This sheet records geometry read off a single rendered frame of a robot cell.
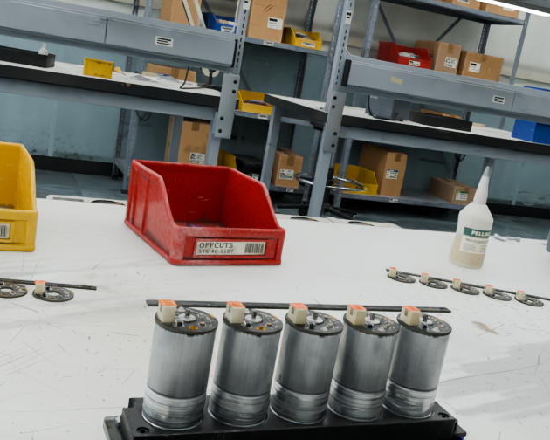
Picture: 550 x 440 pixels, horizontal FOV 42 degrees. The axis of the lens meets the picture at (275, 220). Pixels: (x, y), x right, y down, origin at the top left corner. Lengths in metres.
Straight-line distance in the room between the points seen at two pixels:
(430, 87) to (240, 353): 2.74
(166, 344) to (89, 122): 4.45
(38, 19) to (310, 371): 2.28
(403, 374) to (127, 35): 2.28
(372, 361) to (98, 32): 2.28
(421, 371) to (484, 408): 0.10
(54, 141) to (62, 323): 4.29
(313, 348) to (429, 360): 0.06
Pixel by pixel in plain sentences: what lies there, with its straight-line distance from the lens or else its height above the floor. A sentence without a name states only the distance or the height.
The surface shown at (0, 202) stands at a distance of 0.66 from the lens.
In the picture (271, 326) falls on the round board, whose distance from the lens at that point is 0.29.
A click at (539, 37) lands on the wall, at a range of 6.08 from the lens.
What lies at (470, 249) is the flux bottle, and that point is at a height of 0.77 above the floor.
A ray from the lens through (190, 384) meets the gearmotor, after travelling 0.28.
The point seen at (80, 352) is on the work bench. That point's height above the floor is 0.75.
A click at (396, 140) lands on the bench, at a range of 3.03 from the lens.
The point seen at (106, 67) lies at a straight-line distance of 2.63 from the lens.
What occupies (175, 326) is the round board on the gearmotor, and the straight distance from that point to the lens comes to 0.27.
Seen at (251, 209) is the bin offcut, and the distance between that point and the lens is 0.64.
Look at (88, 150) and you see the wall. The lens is 4.74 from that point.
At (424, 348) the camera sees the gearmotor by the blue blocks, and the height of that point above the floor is 0.80.
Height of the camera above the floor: 0.92
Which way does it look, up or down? 13 degrees down
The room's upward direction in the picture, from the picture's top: 10 degrees clockwise
